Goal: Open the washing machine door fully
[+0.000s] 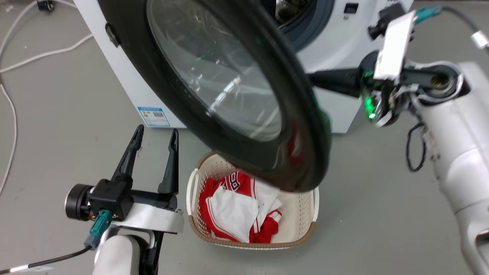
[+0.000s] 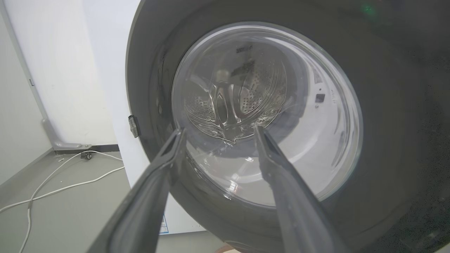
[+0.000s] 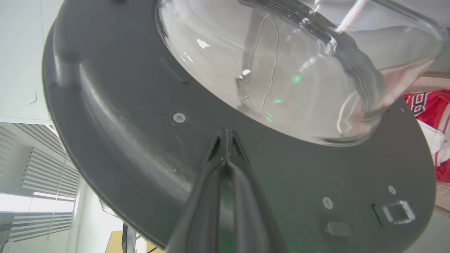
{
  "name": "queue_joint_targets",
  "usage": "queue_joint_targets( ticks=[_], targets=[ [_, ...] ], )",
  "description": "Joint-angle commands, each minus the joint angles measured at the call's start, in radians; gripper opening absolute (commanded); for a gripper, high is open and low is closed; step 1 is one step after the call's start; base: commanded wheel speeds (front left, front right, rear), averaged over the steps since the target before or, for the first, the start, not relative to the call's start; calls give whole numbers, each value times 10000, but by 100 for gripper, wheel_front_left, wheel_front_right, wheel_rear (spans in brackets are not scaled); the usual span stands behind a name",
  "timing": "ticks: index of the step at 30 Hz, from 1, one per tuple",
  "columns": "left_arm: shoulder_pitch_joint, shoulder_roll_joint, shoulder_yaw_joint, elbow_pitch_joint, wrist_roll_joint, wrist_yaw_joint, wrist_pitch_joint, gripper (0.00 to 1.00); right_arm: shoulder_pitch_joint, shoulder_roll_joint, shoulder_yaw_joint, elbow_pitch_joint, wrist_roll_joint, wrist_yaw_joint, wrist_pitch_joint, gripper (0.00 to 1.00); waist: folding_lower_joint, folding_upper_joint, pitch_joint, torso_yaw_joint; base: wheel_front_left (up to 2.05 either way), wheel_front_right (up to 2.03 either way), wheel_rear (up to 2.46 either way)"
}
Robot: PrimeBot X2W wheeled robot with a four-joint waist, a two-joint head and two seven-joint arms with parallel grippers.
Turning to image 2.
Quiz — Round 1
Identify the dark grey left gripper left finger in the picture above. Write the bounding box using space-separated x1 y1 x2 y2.
87 128 187 253

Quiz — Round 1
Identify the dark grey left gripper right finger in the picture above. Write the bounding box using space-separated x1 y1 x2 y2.
253 126 348 253

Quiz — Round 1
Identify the dark grey washing machine door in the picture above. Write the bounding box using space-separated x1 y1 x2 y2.
126 0 450 253

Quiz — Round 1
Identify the steel perforated washing drum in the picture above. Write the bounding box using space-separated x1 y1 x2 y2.
183 60 287 143

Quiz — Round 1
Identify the white washing machine body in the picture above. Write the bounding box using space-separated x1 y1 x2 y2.
82 0 206 235

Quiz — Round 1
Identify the white cable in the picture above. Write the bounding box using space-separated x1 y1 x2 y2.
18 151 123 253
0 166 125 214

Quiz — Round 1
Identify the grey metal floor bracket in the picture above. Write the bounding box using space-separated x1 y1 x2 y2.
41 119 92 151

